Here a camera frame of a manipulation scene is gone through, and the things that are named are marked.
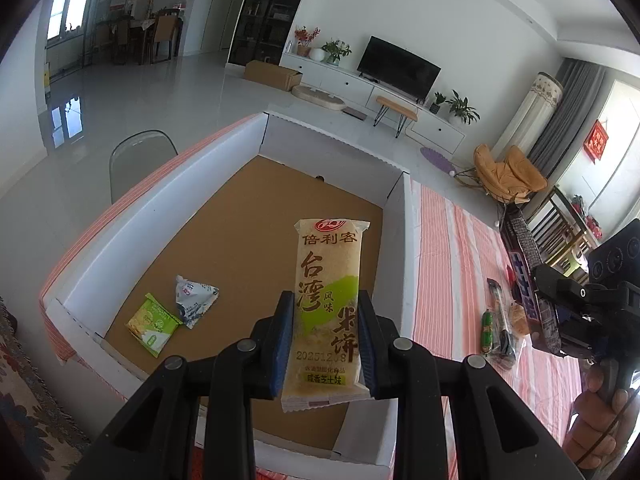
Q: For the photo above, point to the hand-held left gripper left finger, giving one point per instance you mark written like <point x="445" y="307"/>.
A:
<point x="284" y="345"/>

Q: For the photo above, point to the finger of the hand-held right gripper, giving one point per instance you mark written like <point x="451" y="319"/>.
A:
<point x="577" y="340"/>
<point x="565" y="287"/>

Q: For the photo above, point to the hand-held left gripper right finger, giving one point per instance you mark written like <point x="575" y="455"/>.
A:
<point x="366" y="345"/>

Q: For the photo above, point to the yellow rice cracker packet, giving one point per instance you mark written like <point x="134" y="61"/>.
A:
<point x="327" y="280"/>

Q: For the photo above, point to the white triangular snack packet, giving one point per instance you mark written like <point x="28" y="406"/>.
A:
<point x="192" y="300"/>

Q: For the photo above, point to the white cardboard box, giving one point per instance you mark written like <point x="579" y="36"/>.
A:
<point x="240" y="220"/>

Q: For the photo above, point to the green snack packet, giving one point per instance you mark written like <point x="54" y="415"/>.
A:
<point x="152" y="327"/>

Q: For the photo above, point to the person's right hand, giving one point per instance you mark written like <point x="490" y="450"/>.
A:
<point x="595" y="430"/>

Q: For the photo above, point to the dark wooden armchair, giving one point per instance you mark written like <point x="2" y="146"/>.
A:
<point x="557" y="235"/>

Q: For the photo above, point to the clear bread packet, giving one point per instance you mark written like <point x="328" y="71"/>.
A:
<point x="520" y="320"/>

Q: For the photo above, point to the dark snack stick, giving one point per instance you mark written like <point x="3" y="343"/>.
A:
<point x="500" y="310"/>

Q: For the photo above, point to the clear plastic wrapper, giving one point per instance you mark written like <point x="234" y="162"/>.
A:
<point x="505" y="355"/>

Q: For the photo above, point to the green sausage stick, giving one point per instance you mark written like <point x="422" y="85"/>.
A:
<point x="487" y="332"/>

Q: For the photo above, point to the orange lounge chair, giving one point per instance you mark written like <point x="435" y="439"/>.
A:
<point x="505" y="172"/>

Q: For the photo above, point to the grey curtain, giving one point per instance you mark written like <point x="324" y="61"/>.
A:
<point x="565" y="120"/>

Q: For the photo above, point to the covered standing air conditioner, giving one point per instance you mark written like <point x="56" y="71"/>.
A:
<point x="530" y="115"/>

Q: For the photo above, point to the purple round mat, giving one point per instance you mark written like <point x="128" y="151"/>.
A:
<point x="437" y="158"/>

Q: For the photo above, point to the large green potted plant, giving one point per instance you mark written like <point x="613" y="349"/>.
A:
<point x="461" y="107"/>

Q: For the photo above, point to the small green potted plant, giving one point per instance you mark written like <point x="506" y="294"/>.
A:
<point x="436" y="102"/>

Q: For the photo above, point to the dark flat mat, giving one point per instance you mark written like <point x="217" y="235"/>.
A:
<point x="355" y="113"/>

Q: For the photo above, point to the grey plastic chair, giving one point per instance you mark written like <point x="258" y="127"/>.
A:
<point x="142" y="160"/>

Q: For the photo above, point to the small wooden bench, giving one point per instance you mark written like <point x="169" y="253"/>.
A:
<point x="395" y="107"/>

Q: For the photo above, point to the beige round pad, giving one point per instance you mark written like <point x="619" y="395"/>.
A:
<point x="317" y="97"/>

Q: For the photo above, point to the white television cabinet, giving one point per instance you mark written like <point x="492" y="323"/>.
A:
<point x="350" y="85"/>

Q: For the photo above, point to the floral patterned rug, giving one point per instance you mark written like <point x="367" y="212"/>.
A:
<point x="30" y="410"/>

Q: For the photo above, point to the brown cardboard box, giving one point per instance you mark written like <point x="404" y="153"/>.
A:
<point x="270" y="75"/>

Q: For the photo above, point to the black television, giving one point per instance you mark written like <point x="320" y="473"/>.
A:
<point x="397" y="67"/>

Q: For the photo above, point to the green plant in white vase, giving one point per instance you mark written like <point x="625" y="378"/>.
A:
<point x="335" y="52"/>

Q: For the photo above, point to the red flower arrangement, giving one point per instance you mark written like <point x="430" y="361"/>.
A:
<point x="306" y="40"/>

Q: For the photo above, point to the wooden dining chair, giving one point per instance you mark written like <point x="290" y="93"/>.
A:
<point x="166" y="37"/>

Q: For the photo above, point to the dark glass cabinet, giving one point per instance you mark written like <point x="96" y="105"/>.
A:
<point x="272" y="10"/>

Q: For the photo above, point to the red wall hanging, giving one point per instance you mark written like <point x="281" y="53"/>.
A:
<point x="595" y="141"/>

